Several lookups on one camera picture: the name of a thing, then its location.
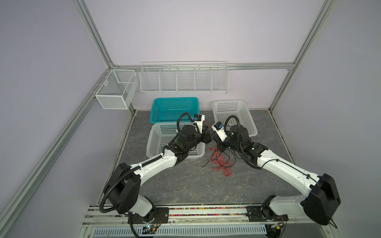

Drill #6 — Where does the black cable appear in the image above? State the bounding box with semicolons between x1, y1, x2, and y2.
200;147;239;168

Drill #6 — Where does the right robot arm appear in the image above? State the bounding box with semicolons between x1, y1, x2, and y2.
211;116;341;226

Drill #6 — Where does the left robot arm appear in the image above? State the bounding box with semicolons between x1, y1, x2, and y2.
99;113;211;217

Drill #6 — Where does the white plastic basket far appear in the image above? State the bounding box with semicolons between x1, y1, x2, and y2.
212;100;258;137

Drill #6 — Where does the white plastic basket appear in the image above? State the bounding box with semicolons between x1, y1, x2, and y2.
212;100;258;137
146;122;205;159

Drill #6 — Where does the white plastic basket near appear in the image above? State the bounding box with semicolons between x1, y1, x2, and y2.
146;122;205;159

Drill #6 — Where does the teal plastic basket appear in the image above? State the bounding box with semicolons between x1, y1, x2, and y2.
150;97;200;124

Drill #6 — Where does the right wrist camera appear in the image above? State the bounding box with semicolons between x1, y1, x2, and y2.
211;122;228;142

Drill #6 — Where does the white wire wall shelf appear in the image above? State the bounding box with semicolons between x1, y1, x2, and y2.
140;61;230;93

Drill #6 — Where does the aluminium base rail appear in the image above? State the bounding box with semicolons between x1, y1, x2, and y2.
78;204;335;238

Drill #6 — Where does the white mesh wall box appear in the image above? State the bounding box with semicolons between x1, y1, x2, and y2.
95;69;139;110

